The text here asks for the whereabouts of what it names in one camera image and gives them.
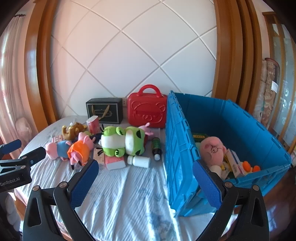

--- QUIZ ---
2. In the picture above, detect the small pink pig plush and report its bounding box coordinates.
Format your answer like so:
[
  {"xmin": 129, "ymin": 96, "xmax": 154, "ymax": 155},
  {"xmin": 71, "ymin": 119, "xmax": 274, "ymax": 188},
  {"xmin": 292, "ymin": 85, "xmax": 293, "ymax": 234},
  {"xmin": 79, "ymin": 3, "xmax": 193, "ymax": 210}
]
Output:
[{"xmin": 138, "ymin": 122, "xmax": 155, "ymax": 138}]

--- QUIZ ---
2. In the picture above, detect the black gift box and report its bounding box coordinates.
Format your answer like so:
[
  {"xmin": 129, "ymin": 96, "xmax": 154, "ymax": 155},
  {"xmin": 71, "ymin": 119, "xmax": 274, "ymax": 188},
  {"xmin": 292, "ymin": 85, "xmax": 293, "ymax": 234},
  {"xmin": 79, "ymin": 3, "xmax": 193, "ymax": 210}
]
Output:
[{"xmin": 86, "ymin": 98, "xmax": 124, "ymax": 125}]

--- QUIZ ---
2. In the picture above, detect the white patterned packet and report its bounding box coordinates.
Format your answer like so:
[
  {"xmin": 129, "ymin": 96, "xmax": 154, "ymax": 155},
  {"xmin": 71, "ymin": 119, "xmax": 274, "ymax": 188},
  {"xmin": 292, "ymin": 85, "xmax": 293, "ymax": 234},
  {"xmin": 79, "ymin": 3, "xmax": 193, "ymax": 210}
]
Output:
[{"xmin": 93, "ymin": 148, "xmax": 107, "ymax": 165}]

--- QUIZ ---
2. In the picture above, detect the red toy suitcase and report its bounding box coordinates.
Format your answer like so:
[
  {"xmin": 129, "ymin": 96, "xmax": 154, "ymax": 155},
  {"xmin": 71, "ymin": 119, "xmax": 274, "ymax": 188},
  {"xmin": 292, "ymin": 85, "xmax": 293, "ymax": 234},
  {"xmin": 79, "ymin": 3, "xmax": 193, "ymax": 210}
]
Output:
[{"xmin": 127, "ymin": 84, "xmax": 168, "ymax": 129}]

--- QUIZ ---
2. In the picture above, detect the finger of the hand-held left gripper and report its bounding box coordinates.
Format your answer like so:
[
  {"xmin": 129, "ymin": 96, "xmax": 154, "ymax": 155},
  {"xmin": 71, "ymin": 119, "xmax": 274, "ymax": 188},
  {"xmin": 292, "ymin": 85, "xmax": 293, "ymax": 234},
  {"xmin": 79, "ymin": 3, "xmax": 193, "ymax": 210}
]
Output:
[
  {"xmin": 0, "ymin": 139, "xmax": 22, "ymax": 155},
  {"xmin": 19, "ymin": 146, "xmax": 47, "ymax": 166}
]

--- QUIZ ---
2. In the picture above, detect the blue plastic crate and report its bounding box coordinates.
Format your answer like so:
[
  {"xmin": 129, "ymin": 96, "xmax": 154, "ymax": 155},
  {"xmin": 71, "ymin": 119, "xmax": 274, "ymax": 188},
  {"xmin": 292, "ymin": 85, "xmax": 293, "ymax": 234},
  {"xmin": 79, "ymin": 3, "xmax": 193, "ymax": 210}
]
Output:
[{"xmin": 163, "ymin": 90, "xmax": 292, "ymax": 218}]

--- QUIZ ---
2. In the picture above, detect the dark green bottle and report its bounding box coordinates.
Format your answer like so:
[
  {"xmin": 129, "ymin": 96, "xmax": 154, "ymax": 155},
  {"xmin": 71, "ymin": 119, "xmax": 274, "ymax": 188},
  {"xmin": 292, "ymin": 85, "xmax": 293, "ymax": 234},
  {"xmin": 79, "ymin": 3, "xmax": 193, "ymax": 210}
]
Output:
[{"xmin": 151, "ymin": 137, "xmax": 163, "ymax": 161}]

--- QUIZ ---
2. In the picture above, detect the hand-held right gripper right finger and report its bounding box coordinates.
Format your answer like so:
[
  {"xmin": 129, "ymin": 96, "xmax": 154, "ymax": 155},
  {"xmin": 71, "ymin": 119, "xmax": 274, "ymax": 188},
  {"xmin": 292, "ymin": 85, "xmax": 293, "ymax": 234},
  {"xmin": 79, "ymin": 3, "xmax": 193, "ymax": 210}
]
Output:
[{"xmin": 192, "ymin": 160, "xmax": 271, "ymax": 241}]

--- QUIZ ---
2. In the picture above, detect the green frog plush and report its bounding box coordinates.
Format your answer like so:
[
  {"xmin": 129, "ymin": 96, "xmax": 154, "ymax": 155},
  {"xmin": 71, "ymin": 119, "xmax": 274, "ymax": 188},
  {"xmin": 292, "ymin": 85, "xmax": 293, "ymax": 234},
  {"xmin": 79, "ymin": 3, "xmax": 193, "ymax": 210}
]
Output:
[{"xmin": 100, "ymin": 126, "xmax": 147, "ymax": 158}]

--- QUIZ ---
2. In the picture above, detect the large pink pig plush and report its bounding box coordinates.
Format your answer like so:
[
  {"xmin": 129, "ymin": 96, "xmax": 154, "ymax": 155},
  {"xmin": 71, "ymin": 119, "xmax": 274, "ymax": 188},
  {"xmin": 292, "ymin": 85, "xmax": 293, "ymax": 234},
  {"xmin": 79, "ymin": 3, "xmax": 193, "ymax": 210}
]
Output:
[{"xmin": 199, "ymin": 136, "xmax": 228, "ymax": 175}]

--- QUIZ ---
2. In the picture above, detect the white plastic bottle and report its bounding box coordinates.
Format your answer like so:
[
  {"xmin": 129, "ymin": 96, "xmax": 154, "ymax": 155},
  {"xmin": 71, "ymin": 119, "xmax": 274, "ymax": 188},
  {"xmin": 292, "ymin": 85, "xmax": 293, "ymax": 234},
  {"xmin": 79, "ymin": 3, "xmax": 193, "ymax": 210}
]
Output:
[{"xmin": 127, "ymin": 155, "xmax": 151, "ymax": 169}]

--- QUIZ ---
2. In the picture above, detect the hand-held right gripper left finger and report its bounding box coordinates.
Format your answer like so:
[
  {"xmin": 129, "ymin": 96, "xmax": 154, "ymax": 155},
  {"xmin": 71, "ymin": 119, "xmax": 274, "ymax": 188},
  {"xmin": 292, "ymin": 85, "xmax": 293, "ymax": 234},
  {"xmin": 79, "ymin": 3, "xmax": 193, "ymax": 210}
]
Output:
[{"xmin": 23, "ymin": 159, "xmax": 100, "ymax": 241}]

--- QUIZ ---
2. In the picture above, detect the white purple medicine box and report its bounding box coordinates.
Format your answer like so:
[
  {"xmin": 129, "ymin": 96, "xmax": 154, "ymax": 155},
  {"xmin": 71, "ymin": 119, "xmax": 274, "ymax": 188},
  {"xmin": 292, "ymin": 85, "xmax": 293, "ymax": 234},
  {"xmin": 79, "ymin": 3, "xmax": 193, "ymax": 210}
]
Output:
[{"xmin": 225, "ymin": 149, "xmax": 246, "ymax": 178}]

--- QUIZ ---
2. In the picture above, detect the pink curtain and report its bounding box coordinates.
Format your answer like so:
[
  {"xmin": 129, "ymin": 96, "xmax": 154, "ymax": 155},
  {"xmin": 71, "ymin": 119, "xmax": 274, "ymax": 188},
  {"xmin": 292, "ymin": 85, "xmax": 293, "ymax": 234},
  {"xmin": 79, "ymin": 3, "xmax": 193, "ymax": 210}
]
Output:
[{"xmin": 0, "ymin": 14, "xmax": 40, "ymax": 144}]

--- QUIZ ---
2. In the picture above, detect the rolled patterned carpet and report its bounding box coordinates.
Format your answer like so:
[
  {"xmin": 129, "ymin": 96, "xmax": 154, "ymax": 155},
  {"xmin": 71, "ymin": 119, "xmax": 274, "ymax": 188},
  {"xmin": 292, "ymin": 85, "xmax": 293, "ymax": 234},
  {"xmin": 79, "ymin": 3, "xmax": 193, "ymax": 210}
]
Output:
[{"xmin": 252, "ymin": 58, "xmax": 281, "ymax": 128}]

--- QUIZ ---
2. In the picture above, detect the frosted glass partition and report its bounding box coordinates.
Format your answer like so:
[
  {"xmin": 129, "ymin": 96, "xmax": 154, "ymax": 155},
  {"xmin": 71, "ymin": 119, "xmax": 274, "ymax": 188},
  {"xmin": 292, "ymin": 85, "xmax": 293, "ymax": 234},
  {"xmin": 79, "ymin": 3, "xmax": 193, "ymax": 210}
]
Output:
[{"xmin": 263, "ymin": 11, "xmax": 296, "ymax": 150}]

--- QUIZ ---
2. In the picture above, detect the green flat box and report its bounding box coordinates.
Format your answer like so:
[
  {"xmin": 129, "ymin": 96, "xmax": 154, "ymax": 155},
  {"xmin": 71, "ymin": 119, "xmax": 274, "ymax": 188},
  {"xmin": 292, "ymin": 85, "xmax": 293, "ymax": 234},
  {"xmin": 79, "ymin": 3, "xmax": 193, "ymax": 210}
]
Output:
[{"xmin": 192, "ymin": 133, "xmax": 210, "ymax": 143}]

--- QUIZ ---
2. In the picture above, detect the brown bear plush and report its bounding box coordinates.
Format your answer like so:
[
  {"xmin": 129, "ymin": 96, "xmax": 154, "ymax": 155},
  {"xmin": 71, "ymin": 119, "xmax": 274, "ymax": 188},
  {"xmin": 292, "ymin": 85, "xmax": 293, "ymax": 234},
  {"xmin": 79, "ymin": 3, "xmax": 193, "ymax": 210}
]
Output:
[{"xmin": 61, "ymin": 122, "xmax": 88, "ymax": 141}]

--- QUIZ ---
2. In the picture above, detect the wooden wall frame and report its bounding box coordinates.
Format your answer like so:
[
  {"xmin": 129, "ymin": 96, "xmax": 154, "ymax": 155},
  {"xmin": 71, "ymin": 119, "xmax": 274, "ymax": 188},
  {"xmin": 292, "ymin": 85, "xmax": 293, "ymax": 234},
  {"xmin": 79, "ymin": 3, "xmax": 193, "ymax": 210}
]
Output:
[
  {"xmin": 24, "ymin": 0, "xmax": 77, "ymax": 130},
  {"xmin": 212, "ymin": 0, "xmax": 264, "ymax": 112}
]

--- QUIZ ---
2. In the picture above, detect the pale blue cloth-covered desktop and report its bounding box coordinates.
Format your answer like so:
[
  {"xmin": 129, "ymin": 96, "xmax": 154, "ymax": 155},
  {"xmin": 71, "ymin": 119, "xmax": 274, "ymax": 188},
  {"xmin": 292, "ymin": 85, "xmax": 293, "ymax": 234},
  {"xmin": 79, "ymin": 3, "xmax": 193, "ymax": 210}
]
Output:
[{"xmin": 14, "ymin": 115, "xmax": 234, "ymax": 241}]

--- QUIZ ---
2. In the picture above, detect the pink tissue pack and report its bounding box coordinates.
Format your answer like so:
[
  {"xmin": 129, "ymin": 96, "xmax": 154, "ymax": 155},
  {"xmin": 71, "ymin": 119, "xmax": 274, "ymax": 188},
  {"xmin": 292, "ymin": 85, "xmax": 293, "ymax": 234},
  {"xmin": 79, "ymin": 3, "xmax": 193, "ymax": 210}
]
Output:
[
  {"xmin": 104, "ymin": 154, "xmax": 127, "ymax": 171},
  {"xmin": 86, "ymin": 116, "xmax": 100, "ymax": 135}
]

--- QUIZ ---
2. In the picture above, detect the yellow duck plush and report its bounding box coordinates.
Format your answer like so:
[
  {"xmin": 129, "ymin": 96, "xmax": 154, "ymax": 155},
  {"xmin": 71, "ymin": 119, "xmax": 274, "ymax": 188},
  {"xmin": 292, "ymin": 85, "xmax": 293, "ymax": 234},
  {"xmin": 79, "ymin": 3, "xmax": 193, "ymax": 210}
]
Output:
[{"xmin": 240, "ymin": 161, "xmax": 261, "ymax": 174}]

